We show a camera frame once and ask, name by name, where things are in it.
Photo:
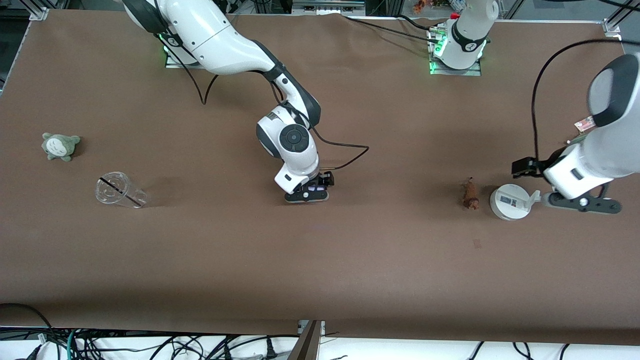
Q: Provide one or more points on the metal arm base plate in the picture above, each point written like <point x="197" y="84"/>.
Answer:
<point x="175" y="64"/>
<point x="465" y="72"/>

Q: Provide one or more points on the clear plastic cup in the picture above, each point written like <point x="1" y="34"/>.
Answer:
<point x="111" y="196"/>

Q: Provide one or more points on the metal frame rail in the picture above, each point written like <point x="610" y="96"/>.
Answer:
<point x="325" y="6"/>

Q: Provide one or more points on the small orange background toy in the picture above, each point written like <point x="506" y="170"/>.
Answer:
<point x="419" y="7"/>

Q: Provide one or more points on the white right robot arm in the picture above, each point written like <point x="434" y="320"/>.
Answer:
<point x="215" y="35"/>

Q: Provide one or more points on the black straw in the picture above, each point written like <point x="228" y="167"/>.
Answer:
<point x="120" y="190"/>

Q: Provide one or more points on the small pink card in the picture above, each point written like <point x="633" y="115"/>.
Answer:
<point x="584" y="124"/>

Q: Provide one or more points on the white round desk stand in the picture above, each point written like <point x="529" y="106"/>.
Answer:
<point x="507" y="202"/>

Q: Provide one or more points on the grey green plush toy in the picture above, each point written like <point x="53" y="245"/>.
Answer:
<point x="59" y="147"/>

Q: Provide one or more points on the brown table frame post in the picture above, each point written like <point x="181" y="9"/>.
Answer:
<point x="307" y="345"/>

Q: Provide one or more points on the lavender phone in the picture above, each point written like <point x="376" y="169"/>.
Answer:
<point x="317" y="189"/>

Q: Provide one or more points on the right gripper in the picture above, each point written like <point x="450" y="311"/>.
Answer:
<point x="325" y="179"/>

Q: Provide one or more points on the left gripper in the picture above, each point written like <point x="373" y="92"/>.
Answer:
<point x="543" y="163"/>

